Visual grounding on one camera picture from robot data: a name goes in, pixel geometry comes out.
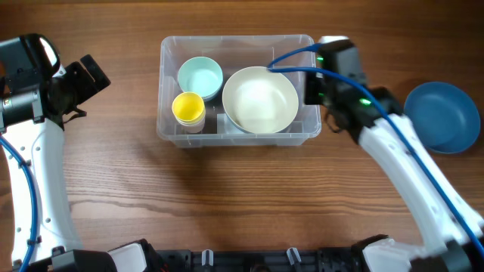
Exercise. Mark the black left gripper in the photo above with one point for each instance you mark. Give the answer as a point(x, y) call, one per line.
point(88, 86)

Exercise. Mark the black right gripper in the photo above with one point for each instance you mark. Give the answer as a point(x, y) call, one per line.
point(313, 96)

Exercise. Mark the cream plate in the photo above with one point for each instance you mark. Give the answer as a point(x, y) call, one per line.
point(260, 102)

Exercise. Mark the yellow plastic cup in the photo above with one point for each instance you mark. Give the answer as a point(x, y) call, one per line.
point(188, 108)

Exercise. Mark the dark blue plate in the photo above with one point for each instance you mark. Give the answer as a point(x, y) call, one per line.
point(444, 117)

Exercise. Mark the mint green bowl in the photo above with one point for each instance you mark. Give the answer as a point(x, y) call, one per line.
point(201, 75)

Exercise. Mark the pink plastic cup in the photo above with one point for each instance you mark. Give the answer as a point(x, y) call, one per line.
point(193, 129)

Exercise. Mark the cream plastic cup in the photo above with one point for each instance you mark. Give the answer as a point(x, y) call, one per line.
point(199, 122)

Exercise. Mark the blue plate front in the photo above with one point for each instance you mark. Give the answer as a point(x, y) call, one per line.
point(239, 129)

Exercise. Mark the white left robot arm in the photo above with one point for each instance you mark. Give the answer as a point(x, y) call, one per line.
point(32, 136)

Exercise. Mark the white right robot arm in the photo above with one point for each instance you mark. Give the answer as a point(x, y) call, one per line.
point(452, 232)

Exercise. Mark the clear plastic storage bin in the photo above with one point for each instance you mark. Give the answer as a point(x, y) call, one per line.
point(232, 53)

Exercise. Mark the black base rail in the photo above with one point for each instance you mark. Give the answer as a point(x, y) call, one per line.
point(340, 259)

